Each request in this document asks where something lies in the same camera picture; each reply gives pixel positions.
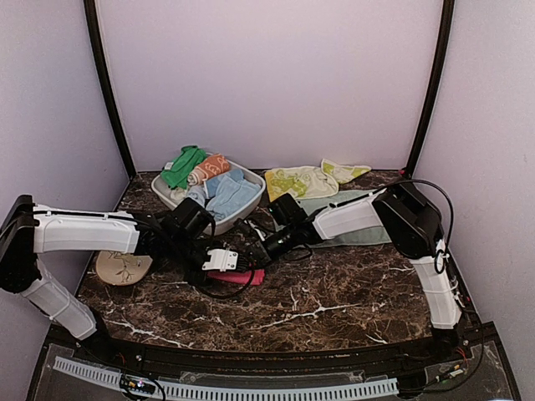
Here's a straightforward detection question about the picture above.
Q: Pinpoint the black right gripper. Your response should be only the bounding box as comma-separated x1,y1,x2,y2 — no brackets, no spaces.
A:
240,226,298,273

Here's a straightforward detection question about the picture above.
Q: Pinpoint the yellow green patterned towel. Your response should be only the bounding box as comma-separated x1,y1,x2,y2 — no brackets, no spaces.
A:
264,159,372,201

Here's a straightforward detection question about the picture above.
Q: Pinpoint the pink microfibre towel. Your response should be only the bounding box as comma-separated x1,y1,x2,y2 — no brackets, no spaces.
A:
207,269,265,286

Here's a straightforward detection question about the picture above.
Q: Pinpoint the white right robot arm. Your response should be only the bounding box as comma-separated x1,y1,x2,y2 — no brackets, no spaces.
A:
245,180,461,363

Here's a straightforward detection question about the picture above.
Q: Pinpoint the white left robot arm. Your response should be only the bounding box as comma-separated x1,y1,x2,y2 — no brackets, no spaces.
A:
1,195,215,364

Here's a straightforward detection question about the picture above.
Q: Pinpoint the mint green panda towel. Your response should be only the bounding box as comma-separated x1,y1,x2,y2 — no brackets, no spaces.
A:
298,190,391,248

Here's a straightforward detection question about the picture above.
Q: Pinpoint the small blue rolled towel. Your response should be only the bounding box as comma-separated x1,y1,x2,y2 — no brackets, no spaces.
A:
186,185,208,207

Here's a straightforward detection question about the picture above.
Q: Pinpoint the grey plastic basin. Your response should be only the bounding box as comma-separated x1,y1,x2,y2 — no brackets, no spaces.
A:
150,160,266,236

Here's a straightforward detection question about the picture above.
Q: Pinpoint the light blue rolled towel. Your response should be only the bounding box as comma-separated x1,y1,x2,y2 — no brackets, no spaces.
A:
204,169,261,222

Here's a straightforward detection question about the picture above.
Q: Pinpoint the round painted ceramic plate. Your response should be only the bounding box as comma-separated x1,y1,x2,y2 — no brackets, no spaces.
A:
95,251,153,287

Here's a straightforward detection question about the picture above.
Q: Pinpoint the orange rolled towel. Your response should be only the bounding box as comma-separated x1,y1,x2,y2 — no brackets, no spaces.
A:
186,154,231,186

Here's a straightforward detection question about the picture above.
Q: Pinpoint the green rolled towel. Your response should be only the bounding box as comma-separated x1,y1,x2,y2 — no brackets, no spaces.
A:
160,145,207,190

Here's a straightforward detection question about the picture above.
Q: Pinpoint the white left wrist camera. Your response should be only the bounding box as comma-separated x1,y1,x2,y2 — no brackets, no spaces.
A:
201,249,238,272

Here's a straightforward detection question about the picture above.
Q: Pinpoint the black left camera cable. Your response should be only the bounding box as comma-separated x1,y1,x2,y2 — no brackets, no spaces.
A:
196,266,260,300

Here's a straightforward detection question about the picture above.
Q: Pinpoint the black front table rail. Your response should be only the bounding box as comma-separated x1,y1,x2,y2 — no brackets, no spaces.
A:
45,323,498,377

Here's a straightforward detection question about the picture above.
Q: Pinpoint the grey slotted cable duct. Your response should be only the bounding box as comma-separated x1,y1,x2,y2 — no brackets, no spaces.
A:
52,357,399,400

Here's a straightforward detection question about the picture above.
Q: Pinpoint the black left corner post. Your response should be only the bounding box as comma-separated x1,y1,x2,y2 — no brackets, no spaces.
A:
83,0,137,180

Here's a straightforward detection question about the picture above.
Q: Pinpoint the black corner post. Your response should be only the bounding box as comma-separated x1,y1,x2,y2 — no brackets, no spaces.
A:
83,0,137,180
404,0,455,178

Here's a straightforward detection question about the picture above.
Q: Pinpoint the black right corner post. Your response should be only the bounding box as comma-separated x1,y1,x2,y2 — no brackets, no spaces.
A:
404,0,455,178

